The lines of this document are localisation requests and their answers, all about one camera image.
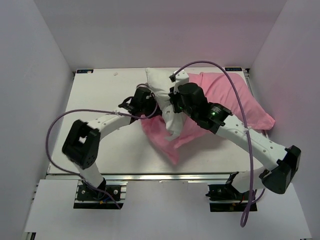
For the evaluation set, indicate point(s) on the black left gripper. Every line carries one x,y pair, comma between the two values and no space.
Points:
152,100

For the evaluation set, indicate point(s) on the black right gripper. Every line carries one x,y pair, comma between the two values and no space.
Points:
173,98

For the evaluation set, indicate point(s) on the white pillow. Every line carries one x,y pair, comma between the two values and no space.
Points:
160,84

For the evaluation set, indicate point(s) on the pink fabric pillowcase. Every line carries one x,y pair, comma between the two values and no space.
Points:
217,89

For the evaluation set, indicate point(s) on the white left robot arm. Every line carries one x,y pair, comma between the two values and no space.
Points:
82,142

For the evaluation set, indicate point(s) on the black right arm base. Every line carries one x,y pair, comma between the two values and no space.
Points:
224,198

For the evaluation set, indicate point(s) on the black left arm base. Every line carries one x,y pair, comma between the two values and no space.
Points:
90,199

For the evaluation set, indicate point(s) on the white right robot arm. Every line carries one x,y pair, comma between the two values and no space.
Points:
280,163

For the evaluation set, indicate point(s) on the blue left corner label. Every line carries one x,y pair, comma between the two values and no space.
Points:
84,71

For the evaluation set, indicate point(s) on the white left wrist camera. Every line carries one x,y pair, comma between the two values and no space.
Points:
144,86

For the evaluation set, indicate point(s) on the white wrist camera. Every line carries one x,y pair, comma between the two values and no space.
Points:
144,86
179,78

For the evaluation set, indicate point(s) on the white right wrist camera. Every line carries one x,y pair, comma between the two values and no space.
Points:
179,78

